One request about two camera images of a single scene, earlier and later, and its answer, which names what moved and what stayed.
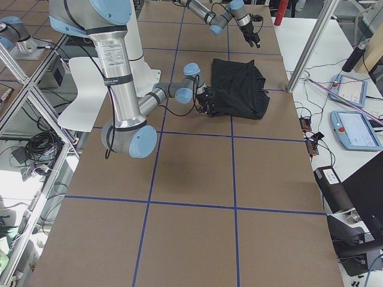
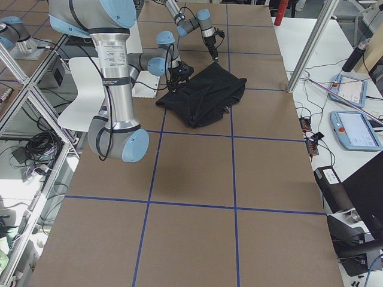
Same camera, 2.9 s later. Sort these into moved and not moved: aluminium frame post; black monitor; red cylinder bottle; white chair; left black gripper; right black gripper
Moved: left black gripper; right black gripper
Not moved: white chair; red cylinder bottle; aluminium frame post; black monitor
